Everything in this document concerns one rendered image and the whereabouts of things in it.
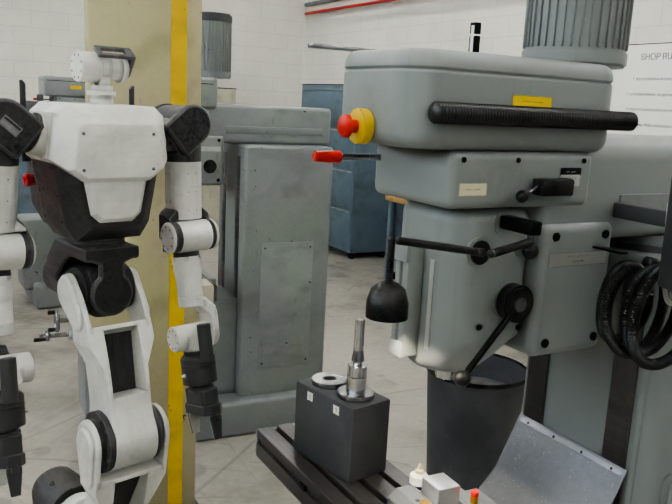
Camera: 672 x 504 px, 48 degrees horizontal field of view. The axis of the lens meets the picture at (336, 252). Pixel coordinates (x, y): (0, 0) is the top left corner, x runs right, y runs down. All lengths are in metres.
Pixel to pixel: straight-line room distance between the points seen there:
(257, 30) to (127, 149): 9.36
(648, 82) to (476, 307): 5.28
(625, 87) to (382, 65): 5.49
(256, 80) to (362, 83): 9.71
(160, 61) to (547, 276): 1.90
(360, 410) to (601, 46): 0.94
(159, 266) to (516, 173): 1.92
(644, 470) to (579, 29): 0.90
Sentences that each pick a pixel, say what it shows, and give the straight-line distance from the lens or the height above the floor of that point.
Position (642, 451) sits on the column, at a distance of 1.74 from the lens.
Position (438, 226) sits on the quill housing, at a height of 1.59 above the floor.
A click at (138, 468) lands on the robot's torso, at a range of 1.92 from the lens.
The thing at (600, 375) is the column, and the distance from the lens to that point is 1.75.
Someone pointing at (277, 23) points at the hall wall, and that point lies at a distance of 11.18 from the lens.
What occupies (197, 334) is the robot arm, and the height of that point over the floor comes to 1.21.
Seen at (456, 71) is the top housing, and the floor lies 1.86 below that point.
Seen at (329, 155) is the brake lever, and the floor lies 1.70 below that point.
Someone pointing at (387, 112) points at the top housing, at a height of 1.79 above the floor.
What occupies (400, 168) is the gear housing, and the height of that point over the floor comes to 1.69.
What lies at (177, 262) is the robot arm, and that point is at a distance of 1.94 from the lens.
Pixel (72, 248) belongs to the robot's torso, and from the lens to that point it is 1.84.
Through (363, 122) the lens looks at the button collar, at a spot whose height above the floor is 1.77.
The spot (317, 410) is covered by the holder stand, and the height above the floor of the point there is 1.06.
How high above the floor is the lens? 1.80
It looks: 11 degrees down
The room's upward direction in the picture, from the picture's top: 3 degrees clockwise
